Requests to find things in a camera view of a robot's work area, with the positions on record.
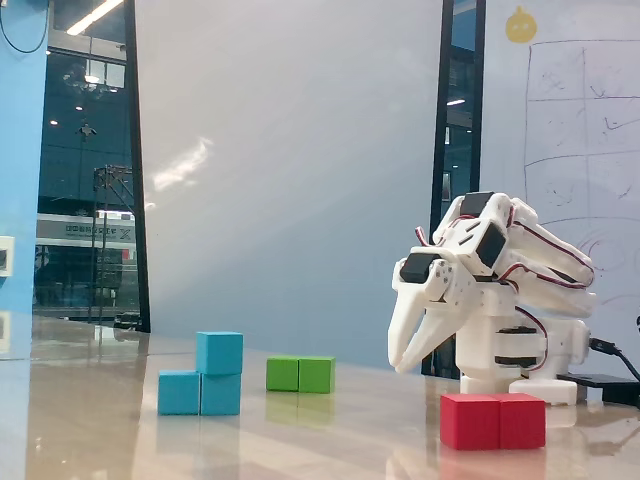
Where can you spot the dark scaffold tower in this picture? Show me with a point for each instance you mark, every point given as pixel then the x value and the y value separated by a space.
pixel 106 220

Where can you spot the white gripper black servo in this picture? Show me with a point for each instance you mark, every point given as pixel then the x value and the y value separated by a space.
pixel 411 296

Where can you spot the black window frame post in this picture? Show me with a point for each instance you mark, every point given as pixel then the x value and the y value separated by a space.
pixel 136 175

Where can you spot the long blue block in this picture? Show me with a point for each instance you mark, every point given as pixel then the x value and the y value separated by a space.
pixel 200 395

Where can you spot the flat black box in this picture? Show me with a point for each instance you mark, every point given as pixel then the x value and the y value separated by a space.
pixel 605 387

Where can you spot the yellow round sticker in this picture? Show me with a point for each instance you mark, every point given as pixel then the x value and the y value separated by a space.
pixel 521 27

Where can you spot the small blue cube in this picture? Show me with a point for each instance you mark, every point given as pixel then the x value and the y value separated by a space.
pixel 219 352

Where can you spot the white wall switch box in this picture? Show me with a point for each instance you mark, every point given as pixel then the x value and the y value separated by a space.
pixel 6 256

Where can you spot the long red block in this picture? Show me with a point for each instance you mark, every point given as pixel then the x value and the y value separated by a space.
pixel 492 422

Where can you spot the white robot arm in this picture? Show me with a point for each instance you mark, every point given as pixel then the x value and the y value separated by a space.
pixel 480 345

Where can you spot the ceiling light strip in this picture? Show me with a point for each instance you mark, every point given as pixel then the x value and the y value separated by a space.
pixel 95 17

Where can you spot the long green block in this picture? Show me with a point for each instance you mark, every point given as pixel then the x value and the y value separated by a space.
pixel 300 375

